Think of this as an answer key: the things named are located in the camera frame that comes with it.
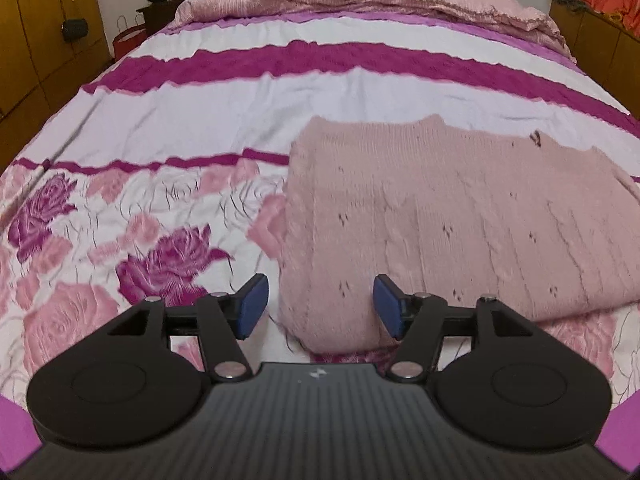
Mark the wooden wardrobe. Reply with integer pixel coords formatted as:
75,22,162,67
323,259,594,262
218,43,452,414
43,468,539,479
0,0,113,175

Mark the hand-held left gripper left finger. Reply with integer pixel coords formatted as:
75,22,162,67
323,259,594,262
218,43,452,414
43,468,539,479
107,274,270,383

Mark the pink knitted sweater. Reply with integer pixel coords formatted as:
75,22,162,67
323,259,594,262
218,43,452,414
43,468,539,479
277,114,640,356

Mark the red paper bag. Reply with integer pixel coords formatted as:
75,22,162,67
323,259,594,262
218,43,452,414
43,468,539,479
112,15,149,64

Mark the wooden side cabinet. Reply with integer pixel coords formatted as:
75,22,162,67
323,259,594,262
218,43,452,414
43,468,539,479
549,0,640,117

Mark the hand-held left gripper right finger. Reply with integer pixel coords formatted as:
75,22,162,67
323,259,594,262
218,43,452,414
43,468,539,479
372,274,533,383

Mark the floral striped bed sheet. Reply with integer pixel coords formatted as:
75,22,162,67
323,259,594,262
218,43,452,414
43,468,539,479
0,7,640,480

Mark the dark wooden nightstand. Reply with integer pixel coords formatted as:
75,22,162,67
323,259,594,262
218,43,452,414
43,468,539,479
136,0,195,37

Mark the small black pouch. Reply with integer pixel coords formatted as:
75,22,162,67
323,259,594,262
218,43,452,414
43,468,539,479
60,18,90,44

